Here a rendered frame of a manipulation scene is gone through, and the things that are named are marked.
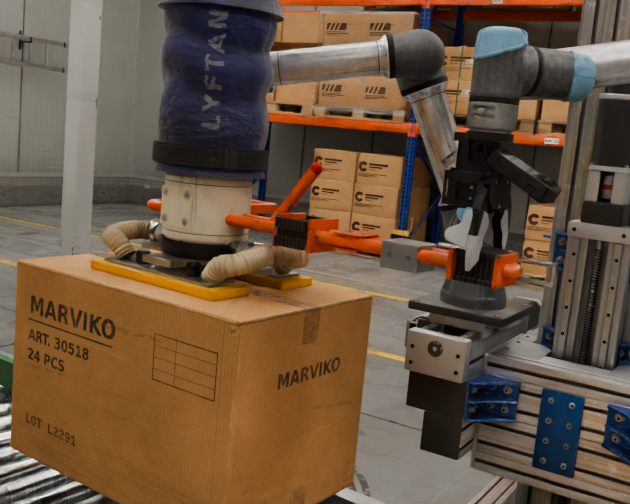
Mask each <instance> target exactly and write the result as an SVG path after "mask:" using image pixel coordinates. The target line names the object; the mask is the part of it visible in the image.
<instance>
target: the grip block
mask: <svg viewBox="0 0 630 504"><path fill-rule="evenodd" d="M305 218H306V220H305ZM338 224H339V219H338V218H323V217H317V216H311V215H307V216H306V213H276V214H275V222H274V234H273V246H282V247H287V248H292V249H297V250H302V251H304V250H305V246H306V253H317V252H326V251H335V250H336V249H334V247H336V246H332V245H327V244H322V243H317V242H315V240H314V234H315V232H316V231H317V230H321V231H327V232H329V230H331V229H334V230H338Z"/></svg>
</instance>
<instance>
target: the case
mask: <svg viewBox="0 0 630 504"><path fill-rule="evenodd" d="M110 257H116V256H115V255H114V253H113V252H106V253H93V254H81V255H69V256H56V257H44V258H31V259H19V260H18V261H17V286H16V311H15V337H14V362H13V387H12V412H11V437H10V447H11V448H12V449H14V450H16V451H18V452H20V453H22V454H24V455H26V456H28V457H30V458H32V459H34V460H36V461H38V462H39V463H41V464H43V465H45V466H47V467H49V468H51V469H53V470H55V471H57V472H59V473H61V474H63V475H65V476H67V477H69V478H71V479H73V480H75V481H77V482H79V483H81V484H82V485H84V486H86V487H88V488H90V489H92V490H94V491H96V492H98V493H100V494H102V495H104V496H106V497H108V498H110V499H112V500H114V501H116V502H118V503H120V504H317V503H319V502H321V501H323V500H325V499H327V498H328V497H330V496H332V495H334V494H336V493H338V492H339V491H341V490H343V489H345V488H347V487H349V486H350V485H352V484H353V480H354V470H355V461H356V451H357V442H358V433H359V423H360V414H361V404H362V395H363V386H364V376H365V367H366V357H367V348H368V339H369V329H370V320H371V310H372V301H373V296H372V295H370V294H366V293H361V292H357V291H352V290H348V289H343V288H339V287H335V286H330V285H326V284H321V283H317V282H312V285H311V286H308V287H302V288H296V289H289V290H283V291H281V290H276V289H272V288H268V287H264V286H260V285H256V284H252V283H248V282H244V281H240V280H236V279H232V278H228V277H226V278H225V279H227V280H231V281H235V283H238V284H242V285H246V286H249V288H250V292H249V296H245V297H238V298H232V299H226V300H219V301H208V300H204V299H201V298H197V297H193V296H190V295H186V294H183V293H179V292H175V291H172V290H168V289H164V288H161V287H157V286H154V285H150V284H146V283H143V282H139V281H136V280H132V279H128V278H125V277H121V276H118V275H114V274H110V273H107V272H103V271H99V270H96V269H92V268H91V260H92V259H100V258H110Z"/></svg>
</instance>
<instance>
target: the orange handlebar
mask: <svg viewBox="0 0 630 504"><path fill-rule="evenodd" d="M161 202H162V199H151V200H149V201H148V202H147V206H148V208H149V209H151V210H154V211H159V212H161ZM277 209H278V205H277V204H276V203H271V202H265V201H259V200H253V199H252V200H251V212H250V214H246V213H245V214H243V216H240V215H234V214H229V215H227V216H226V218H225V222H226V224H227V225H230V226H235V227H240V228H245V229H251V230H256V231H261V232H266V233H271V234H274V222H272V221H269V219H270V218H268V217H262V216H257V215H251V214H274V213H275V212H276V210H277ZM245 216H246V217H245ZM250 217H252V218H250ZM256 218H258V219H256ZM261 219H262V220H261ZM267 220H268V221H267ZM314 240H315V242H317V243H322V244H327V245H332V246H337V247H334V249H336V250H341V251H346V252H351V253H356V254H358V253H361V254H364V253H367V252H368V253H373V254H378V255H381V251H382V241H383V240H385V239H384V238H378V234H373V233H367V232H362V231H356V230H348V231H339V230H334V229H331V230H329V232H327V231H321V230H317V231H316V232H315V234H314ZM448 253H449V250H445V249H439V248H433V249H432V250H431V251H430V250H424V249H421V250H420V251H419V253H418V255H417V259H418V261H419V262H420V263H424V264H429V265H434V266H439V267H445V268H447V262H448ZM522 273H523V268H522V267H521V265H519V264H518V263H513V264H506V265H504V267H503V269H502V278H503V279H515V278H519V277H520V276H521V275H522Z"/></svg>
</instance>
